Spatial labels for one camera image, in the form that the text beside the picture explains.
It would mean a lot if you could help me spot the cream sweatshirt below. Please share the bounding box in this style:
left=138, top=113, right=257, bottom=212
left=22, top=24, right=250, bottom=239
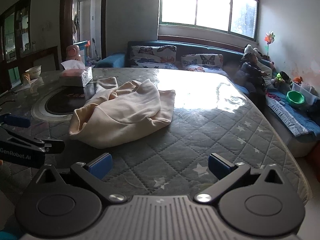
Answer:
left=69, top=77, right=175, bottom=149

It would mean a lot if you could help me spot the pile of dark clothes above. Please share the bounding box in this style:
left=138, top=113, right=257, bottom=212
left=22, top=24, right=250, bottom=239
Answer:
left=233, top=44, right=273, bottom=95

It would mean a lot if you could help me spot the black induction cooktop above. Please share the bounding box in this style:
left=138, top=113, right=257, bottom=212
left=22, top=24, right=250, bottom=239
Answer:
left=31, top=86, right=88, bottom=122

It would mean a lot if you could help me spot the ceramic bowl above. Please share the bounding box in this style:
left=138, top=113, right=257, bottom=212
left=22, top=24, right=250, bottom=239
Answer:
left=25, top=65, right=41, bottom=80

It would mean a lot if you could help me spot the tissue box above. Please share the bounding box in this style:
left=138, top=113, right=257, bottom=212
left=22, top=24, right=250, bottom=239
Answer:
left=60, top=60, right=93, bottom=87

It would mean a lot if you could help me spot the pink water bottle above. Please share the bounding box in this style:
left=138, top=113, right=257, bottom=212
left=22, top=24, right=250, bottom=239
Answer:
left=66, top=44, right=82, bottom=61

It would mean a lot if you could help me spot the blue sofa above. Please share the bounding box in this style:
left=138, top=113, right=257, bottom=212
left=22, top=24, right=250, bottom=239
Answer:
left=95, top=41, right=319, bottom=140

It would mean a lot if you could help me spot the dark wooden cabinet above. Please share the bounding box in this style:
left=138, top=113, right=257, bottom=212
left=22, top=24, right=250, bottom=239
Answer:
left=1, top=0, right=31, bottom=62

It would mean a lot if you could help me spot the green plastic bowl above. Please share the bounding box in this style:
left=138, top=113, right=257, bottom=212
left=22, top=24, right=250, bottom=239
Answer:
left=286, top=90, right=305, bottom=108

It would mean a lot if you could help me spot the right butterfly pillow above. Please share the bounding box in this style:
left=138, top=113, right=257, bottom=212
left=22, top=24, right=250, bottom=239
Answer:
left=181, top=54, right=223, bottom=72

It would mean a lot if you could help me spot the butterfly pillow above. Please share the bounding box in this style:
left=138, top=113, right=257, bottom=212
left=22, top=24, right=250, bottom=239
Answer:
left=129, top=45, right=178, bottom=70
left=181, top=54, right=223, bottom=72

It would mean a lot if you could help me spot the green black toy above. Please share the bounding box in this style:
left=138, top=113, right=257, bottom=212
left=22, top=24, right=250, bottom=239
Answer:
left=271, top=71, right=291, bottom=88

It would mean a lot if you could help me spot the clear plastic bin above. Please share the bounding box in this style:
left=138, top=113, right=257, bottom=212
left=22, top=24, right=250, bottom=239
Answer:
left=292, top=82, right=319, bottom=105

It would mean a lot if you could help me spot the left butterfly pillow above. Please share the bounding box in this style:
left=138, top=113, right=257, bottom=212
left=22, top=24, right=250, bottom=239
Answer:
left=129, top=45, right=178, bottom=70

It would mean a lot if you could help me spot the colourful pinwheel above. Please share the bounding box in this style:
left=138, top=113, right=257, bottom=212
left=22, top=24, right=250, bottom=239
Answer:
left=264, top=31, right=275, bottom=56

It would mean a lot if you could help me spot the window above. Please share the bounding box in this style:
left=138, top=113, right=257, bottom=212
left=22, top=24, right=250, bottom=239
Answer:
left=159, top=0, right=259, bottom=40

